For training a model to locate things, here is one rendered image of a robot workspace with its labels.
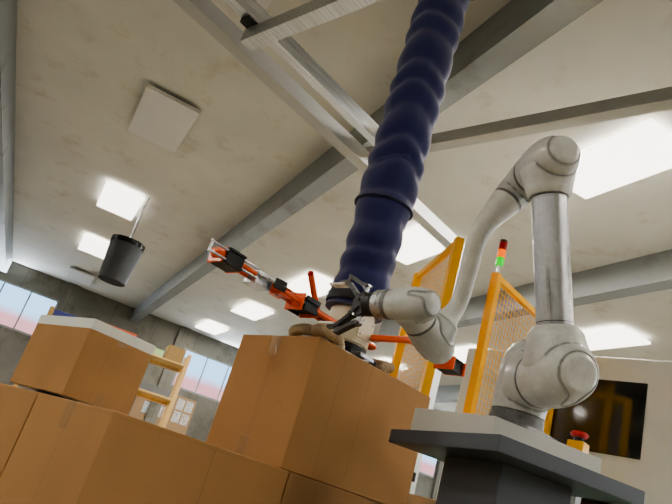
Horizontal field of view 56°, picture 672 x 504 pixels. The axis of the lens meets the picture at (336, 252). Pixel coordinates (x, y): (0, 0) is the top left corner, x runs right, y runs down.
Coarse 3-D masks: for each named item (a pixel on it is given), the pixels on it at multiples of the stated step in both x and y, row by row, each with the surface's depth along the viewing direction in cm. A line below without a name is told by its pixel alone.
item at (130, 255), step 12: (120, 240) 943; (132, 240) 946; (108, 252) 942; (120, 252) 937; (132, 252) 946; (108, 264) 932; (120, 264) 934; (132, 264) 949; (108, 276) 926; (120, 276) 934
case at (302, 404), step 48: (288, 336) 207; (240, 384) 213; (288, 384) 196; (336, 384) 200; (384, 384) 216; (240, 432) 201; (288, 432) 187; (336, 432) 198; (384, 432) 214; (336, 480) 197; (384, 480) 212
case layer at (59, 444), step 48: (0, 384) 187; (0, 432) 173; (48, 432) 157; (96, 432) 144; (144, 432) 149; (0, 480) 161; (48, 480) 147; (96, 480) 139; (144, 480) 148; (192, 480) 158; (240, 480) 169; (288, 480) 181
